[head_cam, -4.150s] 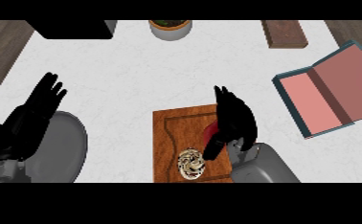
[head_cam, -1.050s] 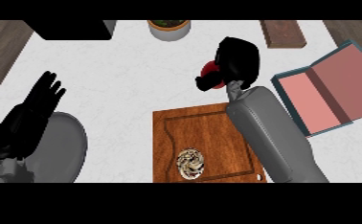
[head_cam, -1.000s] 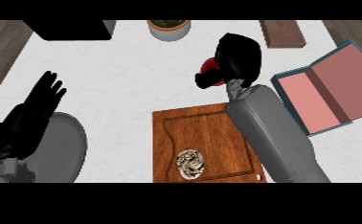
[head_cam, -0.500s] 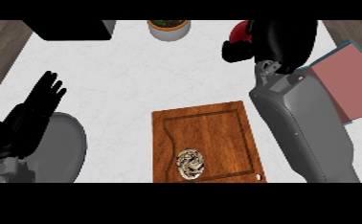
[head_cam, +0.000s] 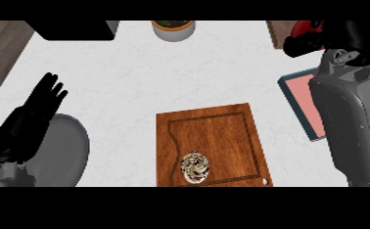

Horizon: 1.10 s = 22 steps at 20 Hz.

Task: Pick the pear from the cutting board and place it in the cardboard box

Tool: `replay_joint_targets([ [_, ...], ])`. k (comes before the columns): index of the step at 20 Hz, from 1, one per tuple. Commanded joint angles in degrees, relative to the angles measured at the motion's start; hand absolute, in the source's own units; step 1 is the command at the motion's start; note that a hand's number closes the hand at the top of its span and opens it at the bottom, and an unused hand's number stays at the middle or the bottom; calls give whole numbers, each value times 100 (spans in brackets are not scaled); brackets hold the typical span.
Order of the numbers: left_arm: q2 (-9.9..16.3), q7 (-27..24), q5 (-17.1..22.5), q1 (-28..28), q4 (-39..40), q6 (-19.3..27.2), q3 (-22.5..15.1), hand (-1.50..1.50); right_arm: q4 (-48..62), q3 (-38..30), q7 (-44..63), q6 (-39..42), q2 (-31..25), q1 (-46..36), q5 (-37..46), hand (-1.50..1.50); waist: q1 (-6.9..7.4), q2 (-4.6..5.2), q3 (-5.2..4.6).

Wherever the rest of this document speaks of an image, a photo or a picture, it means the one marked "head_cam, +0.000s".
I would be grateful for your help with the pink tray with teal rim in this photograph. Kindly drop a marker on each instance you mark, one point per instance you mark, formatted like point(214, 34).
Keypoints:
point(304, 102)

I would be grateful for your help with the black flat appliance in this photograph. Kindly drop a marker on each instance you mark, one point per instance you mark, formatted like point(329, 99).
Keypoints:
point(74, 30)

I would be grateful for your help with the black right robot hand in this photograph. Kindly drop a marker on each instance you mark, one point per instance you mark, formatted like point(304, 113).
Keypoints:
point(349, 35)

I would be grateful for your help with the red round object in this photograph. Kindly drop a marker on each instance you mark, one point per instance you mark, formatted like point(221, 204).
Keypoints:
point(304, 27)

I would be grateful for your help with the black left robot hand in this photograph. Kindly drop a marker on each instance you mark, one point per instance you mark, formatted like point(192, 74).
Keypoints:
point(29, 118)

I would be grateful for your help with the mottled beige pear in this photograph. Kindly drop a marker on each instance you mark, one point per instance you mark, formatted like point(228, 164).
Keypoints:
point(195, 167)

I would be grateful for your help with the brown cardboard box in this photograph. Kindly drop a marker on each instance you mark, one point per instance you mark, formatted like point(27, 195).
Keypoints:
point(282, 32)

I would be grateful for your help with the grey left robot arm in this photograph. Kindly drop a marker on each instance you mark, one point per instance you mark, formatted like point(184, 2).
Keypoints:
point(15, 174)

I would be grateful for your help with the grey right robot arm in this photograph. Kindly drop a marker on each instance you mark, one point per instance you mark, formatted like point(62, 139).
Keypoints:
point(343, 118)

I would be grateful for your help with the grey plant pot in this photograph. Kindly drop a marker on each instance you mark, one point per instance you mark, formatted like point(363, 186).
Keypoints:
point(172, 30)

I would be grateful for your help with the brown wooden cutting board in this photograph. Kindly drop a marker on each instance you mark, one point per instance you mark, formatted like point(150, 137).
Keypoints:
point(217, 135)

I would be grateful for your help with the grey oval plate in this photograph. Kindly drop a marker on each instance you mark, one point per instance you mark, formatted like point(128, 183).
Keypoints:
point(59, 154)

